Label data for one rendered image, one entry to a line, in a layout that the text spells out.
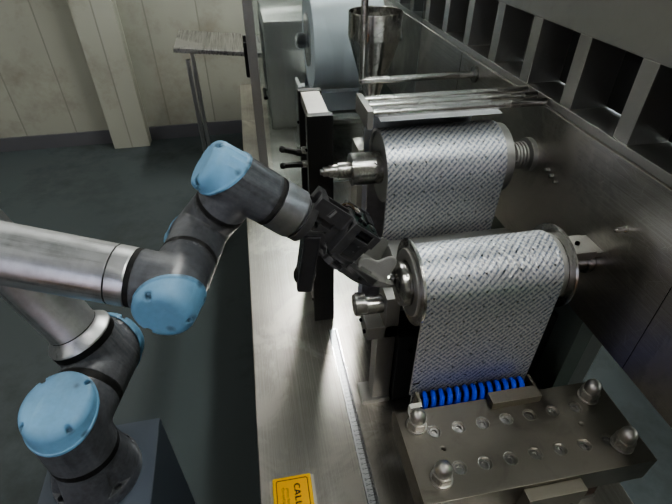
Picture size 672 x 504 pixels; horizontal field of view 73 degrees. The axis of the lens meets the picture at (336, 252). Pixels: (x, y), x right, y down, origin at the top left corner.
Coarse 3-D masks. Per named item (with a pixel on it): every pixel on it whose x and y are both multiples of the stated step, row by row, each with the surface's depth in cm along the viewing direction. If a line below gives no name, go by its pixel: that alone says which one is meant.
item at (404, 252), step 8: (560, 248) 75; (400, 256) 78; (408, 256) 73; (568, 264) 74; (416, 272) 71; (568, 272) 74; (416, 280) 71; (416, 288) 71; (416, 296) 72; (416, 304) 72; (408, 312) 77; (416, 312) 73
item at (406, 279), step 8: (400, 264) 74; (408, 264) 74; (392, 272) 78; (400, 272) 74; (408, 272) 73; (400, 280) 74; (408, 280) 73; (400, 288) 75; (408, 288) 73; (400, 296) 75; (408, 296) 73; (400, 304) 76; (408, 304) 75
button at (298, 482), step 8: (280, 480) 83; (288, 480) 83; (296, 480) 83; (304, 480) 83; (280, 488) 82; (288, 488) 82; (296, 488) 82; (304, 488) 82; (280, 496) 80; (288, 496) 80; (296, 496) 80; (304, 496) 80; (312, 496) 81
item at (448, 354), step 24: (432, 336) 76; (456, 336) 77; (480, 336) 79; (504, 336) 80; (528, 336) 81; (432, 360) 80; (456, 360) 82; (480, 360) 83; (504, 360) 84; (528, 360) 86; (432, 384) 85; (456, 384) 86
